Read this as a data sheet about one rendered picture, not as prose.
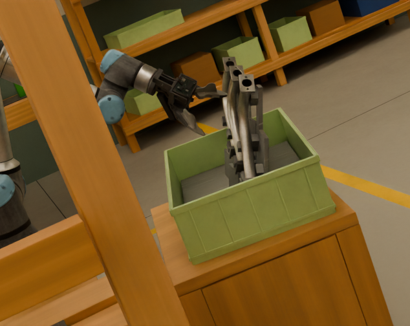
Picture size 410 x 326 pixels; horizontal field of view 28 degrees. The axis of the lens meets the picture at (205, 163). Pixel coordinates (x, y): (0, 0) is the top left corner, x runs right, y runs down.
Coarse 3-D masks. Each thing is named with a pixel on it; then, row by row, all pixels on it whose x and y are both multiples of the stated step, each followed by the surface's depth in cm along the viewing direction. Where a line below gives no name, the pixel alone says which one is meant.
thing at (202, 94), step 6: (210, 84) 227; (198, 90) 228; (204, 90) 229; (210, 90) 229; (216, 90) 229; (198, 96) 230; (204, 96) 230; (210, 96) 230; (216, 96) 231; (222, 96) 231
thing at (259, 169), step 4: (252, 136) 222; (256, 136) 222; (252, 140) 221; (256, 140) 221; (240, 144) 224; (252, 144) 222; (256, 144) 223; (240, 148) 224; (252, 148) 224; (256, 148) 224; (256, 164) 217; (260, 164) 217; (256, 168) 216; (260, 168) 216; (256, 172) 216; (260, 172) 215; (244, 176) 218; (256, 176) 217
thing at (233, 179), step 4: (252, 120) 234; (252, 124) 233; (256, 124) 230; (252, 128) 233; (252, 132) 234; (256, 152) 231; (256, 156) 232; (232, 164) 241; (232, 168) 238; (232, 172) 238; (240, 172) 232; (232, 176) 238; (236, 176) 233; (240, 176) 231; (232, 180) 239; (236, 180) 234; (232, 184) 239
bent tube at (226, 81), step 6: (222, 60) 249; (228, 60) 249; (234, 60) 249; (228, 66) 252; (228, 72) 250; (222, 78) 254; (228, 78) 252; (222, 84) 256; (228, 84) 255; (222, 90) 257; (222, 102) 258; (228, 126) 252
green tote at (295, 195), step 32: (224, 128) 270; (288, 128) 254; (192, 160) 271; (320, 160) 211; (224, 192) 211; (256, 192) 212; (288, 192) 213; (320, 192) 214; (192, 224) 214; (224, 224) 214; (256, 224) 215; (288, 224) 215; (192, 256) 216
